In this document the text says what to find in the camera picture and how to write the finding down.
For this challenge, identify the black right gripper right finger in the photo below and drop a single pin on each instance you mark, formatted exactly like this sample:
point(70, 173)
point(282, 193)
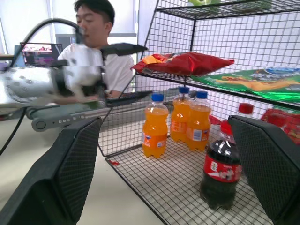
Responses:
point(272, 164)

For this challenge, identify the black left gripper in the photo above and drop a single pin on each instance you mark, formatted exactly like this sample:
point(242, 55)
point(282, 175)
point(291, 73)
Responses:
point(101, 77)

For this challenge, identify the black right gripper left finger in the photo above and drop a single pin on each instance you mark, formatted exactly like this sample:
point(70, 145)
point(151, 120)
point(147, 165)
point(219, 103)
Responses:
point(47, 178)

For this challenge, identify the grey conveyor with green belt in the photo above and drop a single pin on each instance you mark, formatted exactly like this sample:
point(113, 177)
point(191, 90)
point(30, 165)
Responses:
point(70, 114)

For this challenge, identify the green object on rack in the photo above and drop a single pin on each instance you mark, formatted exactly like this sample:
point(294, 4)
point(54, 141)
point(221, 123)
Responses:
point(204, 2)

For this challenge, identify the man in white t-shirt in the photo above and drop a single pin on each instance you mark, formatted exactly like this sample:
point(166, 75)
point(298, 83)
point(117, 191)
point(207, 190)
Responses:
point(117, 68)

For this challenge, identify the red snack packets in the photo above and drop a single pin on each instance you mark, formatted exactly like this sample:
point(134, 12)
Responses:
point(283, 122)

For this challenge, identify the cola bottle with red label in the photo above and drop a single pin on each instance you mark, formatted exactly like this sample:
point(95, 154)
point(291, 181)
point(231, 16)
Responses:
point(246, 109)
point(220, 168)

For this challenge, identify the red chips bag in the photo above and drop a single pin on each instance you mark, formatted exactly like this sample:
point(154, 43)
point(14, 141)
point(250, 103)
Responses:
point(187, 63)

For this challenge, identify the orange soda bottle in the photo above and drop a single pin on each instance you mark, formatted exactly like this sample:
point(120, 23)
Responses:
point(179, 117)
point(199, 126)
point(154, 131)

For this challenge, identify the small red tag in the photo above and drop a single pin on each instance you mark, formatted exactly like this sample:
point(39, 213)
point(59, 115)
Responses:
point(115, 163)

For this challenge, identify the red wrapper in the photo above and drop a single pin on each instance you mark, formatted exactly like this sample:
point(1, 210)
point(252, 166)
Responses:
point(214, 120)

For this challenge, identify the green chips bag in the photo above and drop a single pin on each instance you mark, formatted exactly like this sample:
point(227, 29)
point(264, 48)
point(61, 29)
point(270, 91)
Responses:
point(246, 82)

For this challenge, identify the computer monitor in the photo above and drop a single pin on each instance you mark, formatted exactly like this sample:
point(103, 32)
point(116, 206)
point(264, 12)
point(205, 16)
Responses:
point(39, 55)

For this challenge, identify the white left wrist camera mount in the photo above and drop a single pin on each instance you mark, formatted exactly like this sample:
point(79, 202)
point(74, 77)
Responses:
point(86, 63)

